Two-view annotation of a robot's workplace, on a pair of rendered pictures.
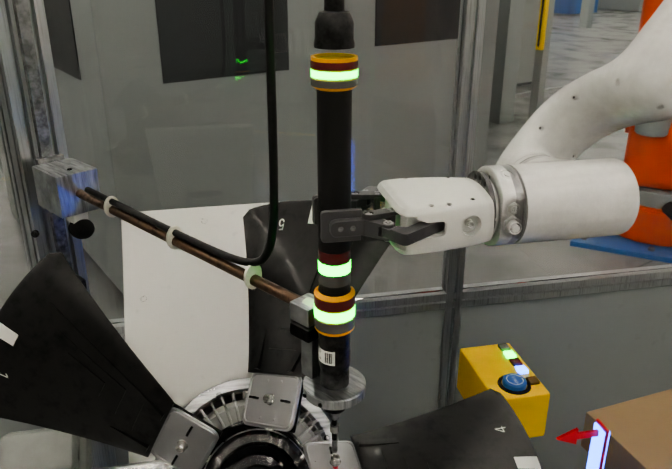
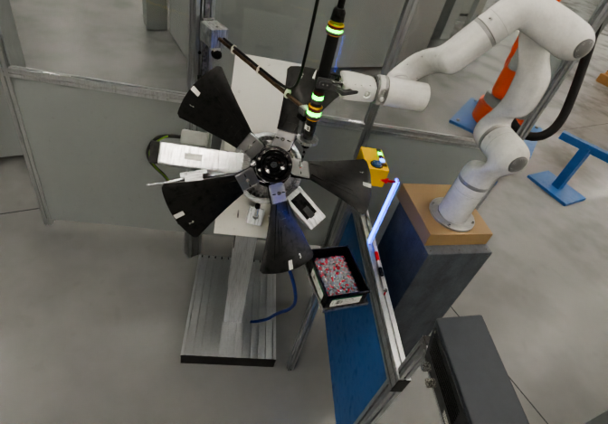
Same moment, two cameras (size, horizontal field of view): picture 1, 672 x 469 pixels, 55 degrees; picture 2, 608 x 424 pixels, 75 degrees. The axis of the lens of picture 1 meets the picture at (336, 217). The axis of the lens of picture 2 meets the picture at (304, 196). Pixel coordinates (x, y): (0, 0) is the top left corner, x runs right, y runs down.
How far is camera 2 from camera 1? 0.53 m
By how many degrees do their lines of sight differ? 18
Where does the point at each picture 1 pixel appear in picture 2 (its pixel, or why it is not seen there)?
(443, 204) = (359, 85)
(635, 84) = (440, 59)
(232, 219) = (280, 67)
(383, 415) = not seen: hidden behind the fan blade
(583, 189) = (410, 91)
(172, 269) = (251, 82)
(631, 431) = (416, 193)
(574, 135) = (418, 70)
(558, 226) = (397, 102)
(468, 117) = (398, 43)
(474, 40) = (412, 6)
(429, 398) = not seen: hidden behind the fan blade
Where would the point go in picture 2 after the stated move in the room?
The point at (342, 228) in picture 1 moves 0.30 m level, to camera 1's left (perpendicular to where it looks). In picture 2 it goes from (323, 84) to (219, 57)
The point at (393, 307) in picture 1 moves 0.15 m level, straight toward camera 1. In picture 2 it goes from (339, 124) to (334, 138)
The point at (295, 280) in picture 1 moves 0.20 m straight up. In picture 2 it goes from (302, 98) to (315, 39)
